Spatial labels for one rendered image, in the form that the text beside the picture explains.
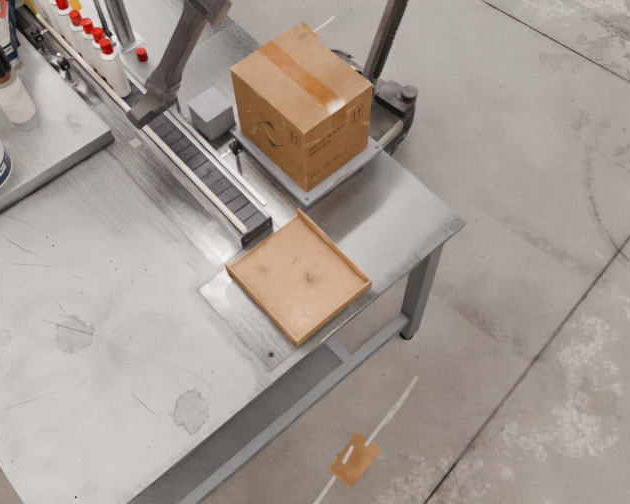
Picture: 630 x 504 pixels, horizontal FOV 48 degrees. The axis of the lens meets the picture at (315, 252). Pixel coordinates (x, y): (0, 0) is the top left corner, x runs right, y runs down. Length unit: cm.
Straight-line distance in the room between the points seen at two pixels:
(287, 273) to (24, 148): 87
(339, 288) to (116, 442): 67
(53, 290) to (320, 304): 72
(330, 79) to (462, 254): 125
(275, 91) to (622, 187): 184
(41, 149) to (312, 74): 83
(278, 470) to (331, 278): 92
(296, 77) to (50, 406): 104
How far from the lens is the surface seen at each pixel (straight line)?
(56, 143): 222
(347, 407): 263
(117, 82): 222
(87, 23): 221
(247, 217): 194
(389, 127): 294
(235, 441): 238
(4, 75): 213
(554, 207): 313
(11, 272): 208
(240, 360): 181
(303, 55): 196
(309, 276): 189
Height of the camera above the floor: 252
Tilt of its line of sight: 61 degrees down
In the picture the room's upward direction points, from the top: 2 degrees counter-clockwise
